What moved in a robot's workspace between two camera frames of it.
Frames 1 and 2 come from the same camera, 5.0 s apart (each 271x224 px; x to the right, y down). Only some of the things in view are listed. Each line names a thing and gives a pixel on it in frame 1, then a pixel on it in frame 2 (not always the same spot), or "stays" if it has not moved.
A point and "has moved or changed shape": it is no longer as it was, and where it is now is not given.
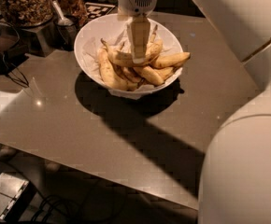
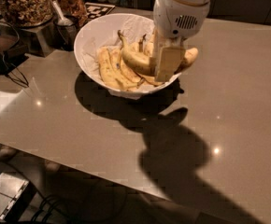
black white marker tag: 94,10 stays
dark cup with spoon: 64,30 stays
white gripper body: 137,2 to 177,19
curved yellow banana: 154,49 has moved or changed shape
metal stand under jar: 42,39 stays
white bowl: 131,57 stays
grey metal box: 7,197 stays
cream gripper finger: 138,29 to 168,61
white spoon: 64,21 stays
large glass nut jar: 26,6 stays
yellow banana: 150,74 to 122,69
